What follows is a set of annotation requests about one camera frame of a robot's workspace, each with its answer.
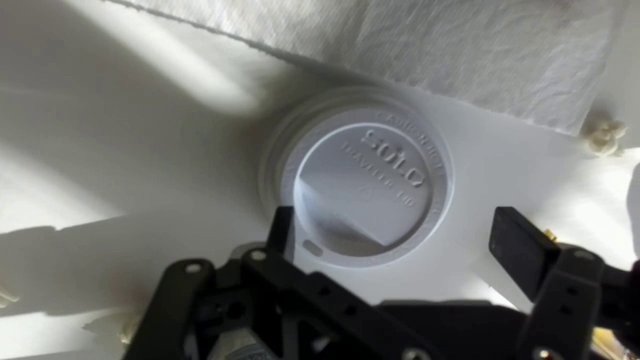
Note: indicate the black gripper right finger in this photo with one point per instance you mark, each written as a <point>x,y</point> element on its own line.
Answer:
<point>573,301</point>

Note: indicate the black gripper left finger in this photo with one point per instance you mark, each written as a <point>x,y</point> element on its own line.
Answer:
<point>220,306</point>

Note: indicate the white plastic cup lid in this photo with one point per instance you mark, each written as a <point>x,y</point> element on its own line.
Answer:
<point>362,187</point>

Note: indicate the popcorn piece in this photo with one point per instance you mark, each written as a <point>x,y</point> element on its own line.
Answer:
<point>602,137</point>

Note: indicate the white paper napkin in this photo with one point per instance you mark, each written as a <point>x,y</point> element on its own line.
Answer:
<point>433,46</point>

